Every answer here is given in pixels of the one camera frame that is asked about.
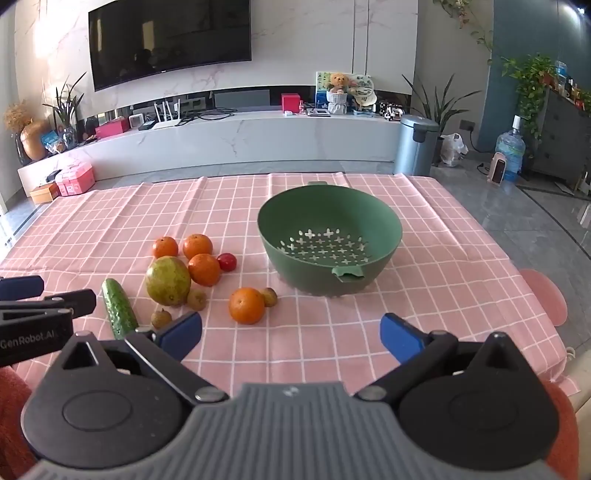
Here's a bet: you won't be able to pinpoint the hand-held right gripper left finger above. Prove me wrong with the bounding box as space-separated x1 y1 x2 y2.
53 312 230 406

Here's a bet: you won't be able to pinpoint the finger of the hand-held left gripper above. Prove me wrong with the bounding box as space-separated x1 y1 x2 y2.
0 289 98 324
0 276 45 301

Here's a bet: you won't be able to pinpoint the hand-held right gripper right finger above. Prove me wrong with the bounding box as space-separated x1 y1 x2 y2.
353 313 532 401

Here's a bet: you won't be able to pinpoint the green cucumber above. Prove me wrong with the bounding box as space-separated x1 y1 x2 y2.
102 278 140 341

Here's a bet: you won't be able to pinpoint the green yellow mango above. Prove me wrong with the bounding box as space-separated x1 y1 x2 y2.
145 256 192 307

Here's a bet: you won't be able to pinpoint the small orange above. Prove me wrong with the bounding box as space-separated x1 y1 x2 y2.
153 236 179 259

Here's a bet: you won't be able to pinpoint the green colander bowl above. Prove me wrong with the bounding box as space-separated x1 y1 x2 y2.
257 181 404 297

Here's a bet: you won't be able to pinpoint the orange-red cloth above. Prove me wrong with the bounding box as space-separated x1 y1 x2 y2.
0 364 44 480
538 378 580 480

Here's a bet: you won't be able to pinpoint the pink checked tablecloth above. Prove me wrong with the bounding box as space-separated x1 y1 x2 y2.
0 172 583 416

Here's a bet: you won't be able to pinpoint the brown cardboard box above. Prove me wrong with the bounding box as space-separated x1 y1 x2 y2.
30 182 60 204

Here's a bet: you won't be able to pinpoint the pink storage box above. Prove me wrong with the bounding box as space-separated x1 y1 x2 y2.
55 166 96 197

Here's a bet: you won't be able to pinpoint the brown round vase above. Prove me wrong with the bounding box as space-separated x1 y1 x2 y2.
21 120 51 161

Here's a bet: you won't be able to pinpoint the pink chair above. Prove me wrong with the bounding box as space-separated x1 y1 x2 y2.
517 269 568 328

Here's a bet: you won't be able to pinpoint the orchid plant in glass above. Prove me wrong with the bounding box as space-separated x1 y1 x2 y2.
44 71 88 149

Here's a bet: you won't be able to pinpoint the dried flower bunch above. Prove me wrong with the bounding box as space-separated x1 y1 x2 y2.
4 102 33 134

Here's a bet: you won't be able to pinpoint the pink flat box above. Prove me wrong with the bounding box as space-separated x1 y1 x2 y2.
95 117 130 140

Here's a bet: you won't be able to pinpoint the grey pedal trash can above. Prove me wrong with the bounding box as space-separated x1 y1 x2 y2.
393 115 440 177

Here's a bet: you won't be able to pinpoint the white plastic bag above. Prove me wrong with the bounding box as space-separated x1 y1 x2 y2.
440 133 469 167

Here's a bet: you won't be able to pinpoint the small beige heater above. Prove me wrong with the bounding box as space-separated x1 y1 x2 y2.
488 152 509 185

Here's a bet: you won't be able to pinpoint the white router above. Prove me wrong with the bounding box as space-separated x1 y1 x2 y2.
152 98 185 131

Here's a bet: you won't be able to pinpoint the white marble console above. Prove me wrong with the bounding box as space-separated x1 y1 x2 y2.
17 108 411 195

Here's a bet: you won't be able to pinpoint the blue water jug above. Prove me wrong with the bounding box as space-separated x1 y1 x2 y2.
495 115 526 183

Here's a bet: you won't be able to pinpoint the black white figurine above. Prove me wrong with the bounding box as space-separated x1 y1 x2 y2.
376 102 409 121

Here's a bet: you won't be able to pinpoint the long-leaf potted plant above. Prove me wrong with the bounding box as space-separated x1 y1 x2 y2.
402 74 483 139

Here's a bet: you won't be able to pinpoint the round paper fan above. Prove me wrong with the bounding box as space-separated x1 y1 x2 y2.
351 76 377 107

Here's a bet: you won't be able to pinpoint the grey cabinet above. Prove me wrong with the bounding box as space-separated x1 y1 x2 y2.
531 88 591 185

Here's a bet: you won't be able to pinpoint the green picture board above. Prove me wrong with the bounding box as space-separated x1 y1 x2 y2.
316 71 375 107

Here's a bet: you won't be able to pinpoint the pothos plant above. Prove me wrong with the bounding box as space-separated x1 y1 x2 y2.
501 54 559 139

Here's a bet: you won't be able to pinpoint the hanging vine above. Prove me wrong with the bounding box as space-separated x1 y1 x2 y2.
434 0 495 65

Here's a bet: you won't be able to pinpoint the black console cables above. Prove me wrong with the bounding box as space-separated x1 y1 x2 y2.
185 107 236 123

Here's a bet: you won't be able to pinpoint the black wall television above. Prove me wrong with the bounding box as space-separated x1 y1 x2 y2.
88 0 253 92

